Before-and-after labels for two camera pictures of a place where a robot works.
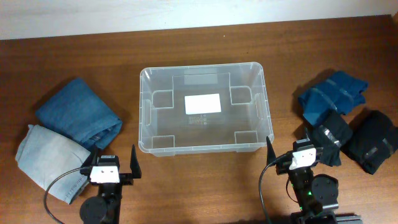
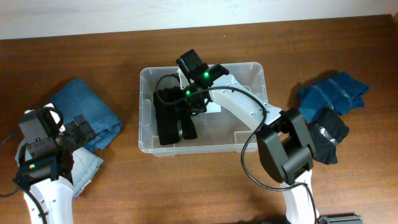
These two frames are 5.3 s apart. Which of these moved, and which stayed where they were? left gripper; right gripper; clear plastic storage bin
Moved: left gripper; right gripper
Stayed: clear plastic storage bin
